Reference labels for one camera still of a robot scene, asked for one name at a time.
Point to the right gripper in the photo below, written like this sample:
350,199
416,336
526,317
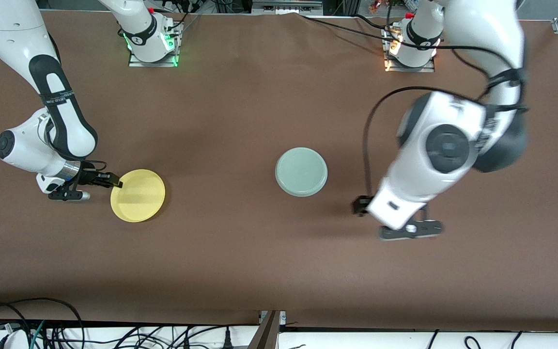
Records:
87,177

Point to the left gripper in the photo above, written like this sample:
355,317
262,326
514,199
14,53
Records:
359,205

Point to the yellow round plate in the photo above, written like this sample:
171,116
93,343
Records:
138,196

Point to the light green round plate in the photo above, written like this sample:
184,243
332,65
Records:
301,172

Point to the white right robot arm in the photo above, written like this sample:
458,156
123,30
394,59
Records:
12,29

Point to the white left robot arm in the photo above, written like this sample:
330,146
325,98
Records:
453,145

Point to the brown table cover mat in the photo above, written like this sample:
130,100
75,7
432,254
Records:
240,252

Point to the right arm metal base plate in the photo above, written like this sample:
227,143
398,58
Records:
136,64

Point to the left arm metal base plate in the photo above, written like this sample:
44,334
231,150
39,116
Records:
426,69

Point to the aluminium frame strut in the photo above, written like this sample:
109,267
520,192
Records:
267,332

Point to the grey metal bracket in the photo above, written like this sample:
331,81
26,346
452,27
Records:
286,6

